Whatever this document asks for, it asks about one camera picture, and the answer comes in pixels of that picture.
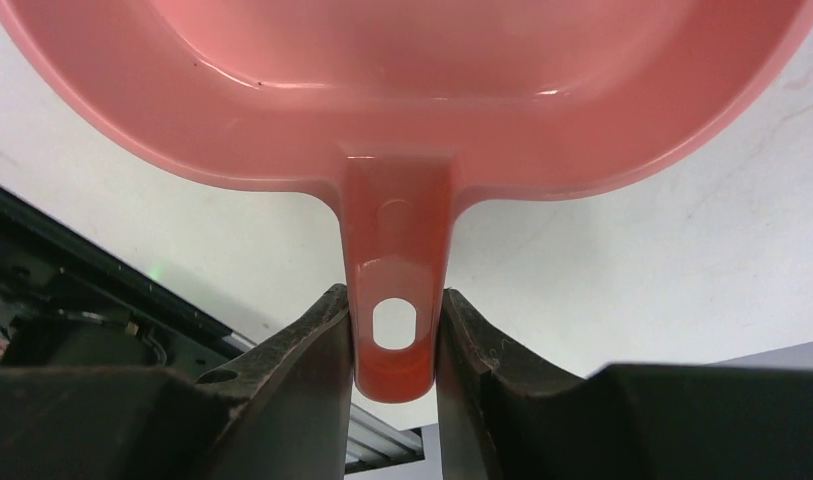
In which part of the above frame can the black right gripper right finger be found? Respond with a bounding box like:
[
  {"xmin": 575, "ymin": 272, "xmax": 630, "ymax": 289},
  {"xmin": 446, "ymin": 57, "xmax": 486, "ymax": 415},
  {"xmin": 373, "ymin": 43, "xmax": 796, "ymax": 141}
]
[{"xmin": 436, "ymin": 289, "xmax": 813, "ymax": 479}]

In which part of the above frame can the pink dustpan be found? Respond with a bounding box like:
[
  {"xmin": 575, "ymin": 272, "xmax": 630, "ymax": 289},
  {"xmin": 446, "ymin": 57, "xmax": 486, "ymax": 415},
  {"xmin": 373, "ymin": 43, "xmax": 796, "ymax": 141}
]
[{"xmin": 0, "ymin": 1, "xmax": 813, "ymax": 403}]

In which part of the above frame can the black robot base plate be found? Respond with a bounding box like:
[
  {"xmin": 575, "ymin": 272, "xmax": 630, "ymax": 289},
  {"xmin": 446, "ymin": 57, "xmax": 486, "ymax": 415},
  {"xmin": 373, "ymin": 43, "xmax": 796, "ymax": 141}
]
[{"xmin": 0, "ymin": 187, "xmax": 253, "ymax": 378}]

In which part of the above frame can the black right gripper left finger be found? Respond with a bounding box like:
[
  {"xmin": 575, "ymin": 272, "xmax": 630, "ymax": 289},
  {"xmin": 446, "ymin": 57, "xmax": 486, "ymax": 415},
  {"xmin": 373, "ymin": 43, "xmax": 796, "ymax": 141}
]
[{"xmin": 0, "ymin": 284, "xmax": 353, "ymax": 479}]

